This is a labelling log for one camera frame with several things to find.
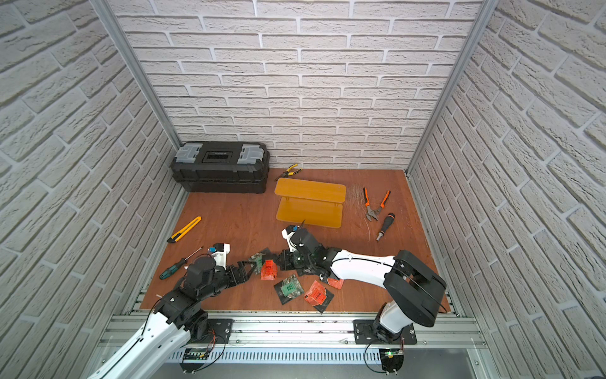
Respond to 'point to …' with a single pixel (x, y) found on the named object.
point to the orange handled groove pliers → (371, 213)
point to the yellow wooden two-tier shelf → (315, 202)
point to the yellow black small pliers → (289, 173)
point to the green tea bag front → (289, 288)
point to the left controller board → (192, 359)
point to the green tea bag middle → (307, 270)
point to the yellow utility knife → (181, 232)
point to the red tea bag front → (316, 294)
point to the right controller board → (392, 359)
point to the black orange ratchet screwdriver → (386, 225)
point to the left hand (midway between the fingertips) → (252, 264)
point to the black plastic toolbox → (222, 166)
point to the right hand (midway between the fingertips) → (276, 260)
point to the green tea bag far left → (258, 258)
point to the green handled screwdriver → (173, 268)
